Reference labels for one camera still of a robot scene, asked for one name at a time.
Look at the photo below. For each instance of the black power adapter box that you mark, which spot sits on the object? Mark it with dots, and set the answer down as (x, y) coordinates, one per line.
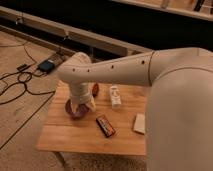
(46, 66)

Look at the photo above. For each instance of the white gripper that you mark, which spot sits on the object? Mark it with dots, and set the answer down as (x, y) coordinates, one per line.
(81, 94)

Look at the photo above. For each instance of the dark snack bar packet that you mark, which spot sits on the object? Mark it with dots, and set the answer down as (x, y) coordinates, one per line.
(105, 126)

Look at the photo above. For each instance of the small brown oval object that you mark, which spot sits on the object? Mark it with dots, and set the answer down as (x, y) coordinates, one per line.
(95, 90)

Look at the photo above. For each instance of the white bottle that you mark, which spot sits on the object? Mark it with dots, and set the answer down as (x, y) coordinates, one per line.
(115, 96)

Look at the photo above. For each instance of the purple ceramic bowl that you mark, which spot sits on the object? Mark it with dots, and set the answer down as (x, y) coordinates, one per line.
(80, 111)

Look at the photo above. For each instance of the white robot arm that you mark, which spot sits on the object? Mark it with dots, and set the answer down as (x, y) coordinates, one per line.
(179, 110)

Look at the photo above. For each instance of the small black plug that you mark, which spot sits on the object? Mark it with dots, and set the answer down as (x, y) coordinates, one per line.
(22, 67)

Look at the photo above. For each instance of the wooden table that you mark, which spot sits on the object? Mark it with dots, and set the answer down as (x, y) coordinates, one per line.
(60, 133)

